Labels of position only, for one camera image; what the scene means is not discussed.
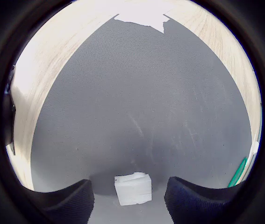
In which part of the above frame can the round green lid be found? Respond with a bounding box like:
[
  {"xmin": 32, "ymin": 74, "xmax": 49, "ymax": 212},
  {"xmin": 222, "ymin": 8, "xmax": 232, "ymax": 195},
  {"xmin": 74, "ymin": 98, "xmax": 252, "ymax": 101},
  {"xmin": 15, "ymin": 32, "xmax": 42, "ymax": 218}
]
[{"xmin": 227, "ymin": 157, "xmax": 248, "ymax": 188}]

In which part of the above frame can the dark grey mat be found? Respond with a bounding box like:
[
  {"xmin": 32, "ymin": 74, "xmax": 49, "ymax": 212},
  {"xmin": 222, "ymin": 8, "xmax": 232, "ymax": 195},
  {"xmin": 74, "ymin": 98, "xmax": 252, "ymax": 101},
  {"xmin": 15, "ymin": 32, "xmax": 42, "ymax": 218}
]
[{"xmin": 30, "ymin": 17, "xmax": 252, "ymax": 224}]

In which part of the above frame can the small white plastic terminal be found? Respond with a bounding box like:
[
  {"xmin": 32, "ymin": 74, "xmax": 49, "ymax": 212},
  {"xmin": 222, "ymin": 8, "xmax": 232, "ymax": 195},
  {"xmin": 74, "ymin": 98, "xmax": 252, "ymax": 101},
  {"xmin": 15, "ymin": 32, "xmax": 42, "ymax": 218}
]
[{"xmin": 114, "ymin": 171, "xmax": 152, "ymax": 207}]

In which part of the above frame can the white masking tape strip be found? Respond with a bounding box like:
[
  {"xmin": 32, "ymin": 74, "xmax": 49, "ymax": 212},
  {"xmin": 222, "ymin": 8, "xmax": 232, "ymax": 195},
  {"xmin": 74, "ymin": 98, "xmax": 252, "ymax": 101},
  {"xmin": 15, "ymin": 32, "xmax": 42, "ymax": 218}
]
[
  {"xmin": 113, "ymin": 0, "xmax": 151, "ymax": 26},
  {"xmin": 143, "ymin": 0, "xmax": 173, "ymax": 35},
  {"xmin": 251, "ymin": 140, "xmax": 260, "ymax": 161}
]

